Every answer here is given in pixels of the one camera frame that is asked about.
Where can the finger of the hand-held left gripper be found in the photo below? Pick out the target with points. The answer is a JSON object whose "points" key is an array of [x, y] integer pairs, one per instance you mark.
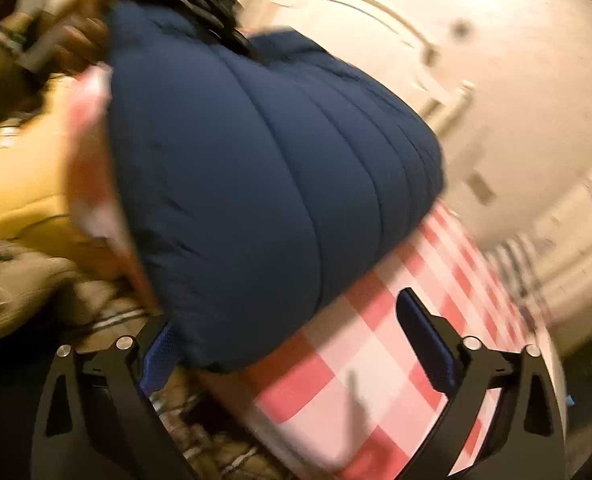
{"points": [[221, 25]]}

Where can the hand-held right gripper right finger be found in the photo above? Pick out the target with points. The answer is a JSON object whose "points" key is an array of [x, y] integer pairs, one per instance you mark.
{"points": [[421, 332]]}

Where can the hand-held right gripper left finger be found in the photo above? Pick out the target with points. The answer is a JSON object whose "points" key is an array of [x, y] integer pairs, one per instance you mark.
{"points": [[158, 355]]}

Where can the navy padded jacket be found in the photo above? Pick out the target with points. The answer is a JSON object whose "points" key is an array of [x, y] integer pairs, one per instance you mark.
{"points": [[256, 185]]}

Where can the person's left forearm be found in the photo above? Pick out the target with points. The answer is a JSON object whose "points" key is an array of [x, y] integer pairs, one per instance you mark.
{"points": [[1, 75]]}

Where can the person's left hand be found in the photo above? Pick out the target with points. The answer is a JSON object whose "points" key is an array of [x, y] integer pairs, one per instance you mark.
{"points": [[71, 35]]}

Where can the pink checked bed cover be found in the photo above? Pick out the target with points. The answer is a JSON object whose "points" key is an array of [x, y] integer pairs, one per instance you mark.
{"points": [[376, 370]]}

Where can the plaid blanket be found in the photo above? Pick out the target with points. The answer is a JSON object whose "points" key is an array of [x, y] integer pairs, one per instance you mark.
{"points": [[216, 440]]}

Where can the beige cloth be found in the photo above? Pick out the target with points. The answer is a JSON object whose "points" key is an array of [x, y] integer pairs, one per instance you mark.
{"points": [[16, 285]]}

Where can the yellow garment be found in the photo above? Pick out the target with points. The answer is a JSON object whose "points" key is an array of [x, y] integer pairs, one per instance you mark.
{"points": [[16, 185]]}

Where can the brass wall plate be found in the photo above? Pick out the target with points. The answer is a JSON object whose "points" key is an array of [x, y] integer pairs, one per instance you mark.
{"points": [[481, 187]]}

